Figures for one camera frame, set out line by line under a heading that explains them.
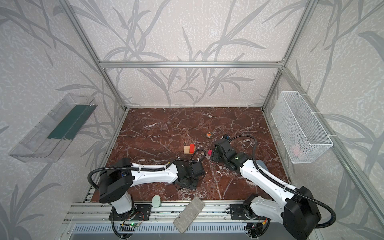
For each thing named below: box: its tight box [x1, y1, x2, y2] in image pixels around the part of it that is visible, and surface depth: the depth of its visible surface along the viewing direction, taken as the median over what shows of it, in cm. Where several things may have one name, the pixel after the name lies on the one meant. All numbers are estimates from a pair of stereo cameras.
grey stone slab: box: [173, 196, 205, 234], surface depth 72 cm
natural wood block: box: [183, 146, 190, 154], surface depth 98 cm
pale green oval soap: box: [152, 195, 161, 208], surface depth 77 cm
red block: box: [189, 144, 196, 154], surface depth 98 cm
